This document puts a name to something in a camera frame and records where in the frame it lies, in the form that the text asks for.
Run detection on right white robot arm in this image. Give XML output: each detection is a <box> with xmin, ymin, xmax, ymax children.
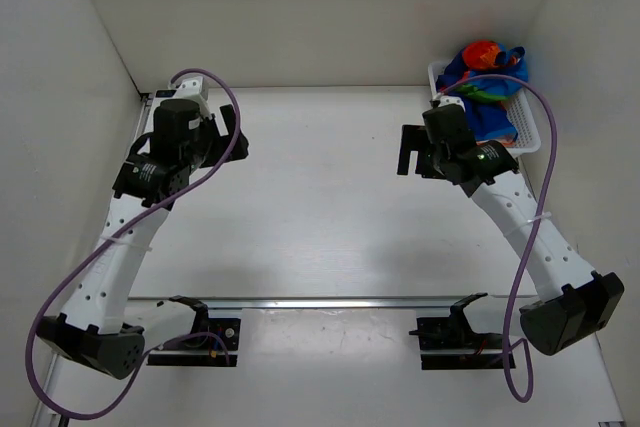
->
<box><xmin>397</xmin><ymin>103</ymin><xmax>624</xmax><ymax>356</ymax></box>

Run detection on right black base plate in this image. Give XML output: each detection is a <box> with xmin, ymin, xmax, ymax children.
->
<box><xmin>409</xmin><ymin>293</ymin><xmax>504</xmax><ymax>371</ymax></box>

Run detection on rainbow striped shorts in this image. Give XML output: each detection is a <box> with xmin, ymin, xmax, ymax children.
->
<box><xmin>435</xmin><ymin>40</ymin><xmax>529</xmax><ymax>146</ymax></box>

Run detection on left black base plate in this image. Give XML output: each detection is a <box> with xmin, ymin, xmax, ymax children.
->
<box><xmin>147</xmin><ymin>296</ymin><xmax>241</xmax><ymax>368</ymax></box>

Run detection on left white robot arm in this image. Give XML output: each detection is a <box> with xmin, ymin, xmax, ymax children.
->
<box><xmin>35</xmin><ymin>69</ymin><xmax>248</xmax><ymax>379</ymax></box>

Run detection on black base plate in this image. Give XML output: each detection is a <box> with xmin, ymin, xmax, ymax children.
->
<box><xmin>409</xmin><ymin>293</ymin><xmax>504</xmax><ymax>371</ymax></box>
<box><xmin>147</xmin><ymin>296</ymin><xmax>241</xmax><ymax>368</ymax></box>

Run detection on white plastic basket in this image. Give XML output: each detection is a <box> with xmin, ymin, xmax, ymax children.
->
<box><xmin>428</xmin><ymin>60</ymin><xmax>541</xmax><ymax>158</ymax></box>

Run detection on aluminium rail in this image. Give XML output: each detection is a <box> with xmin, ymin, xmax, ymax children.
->
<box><xmin>127</xmin><ymin>295</ymin><xmax>541</xmax><ymax>310</ymax></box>

